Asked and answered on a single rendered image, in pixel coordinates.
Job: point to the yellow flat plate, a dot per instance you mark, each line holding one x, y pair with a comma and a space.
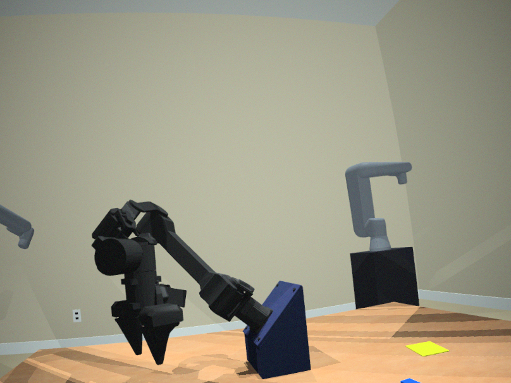
427, 348

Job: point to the blue rectangular bar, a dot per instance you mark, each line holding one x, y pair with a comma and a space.
409, 381

